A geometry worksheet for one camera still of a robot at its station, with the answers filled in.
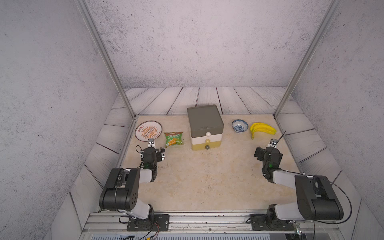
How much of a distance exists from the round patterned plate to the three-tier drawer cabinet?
298 millimetres

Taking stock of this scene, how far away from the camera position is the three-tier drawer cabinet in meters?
0.89

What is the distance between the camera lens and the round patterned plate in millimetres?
1099
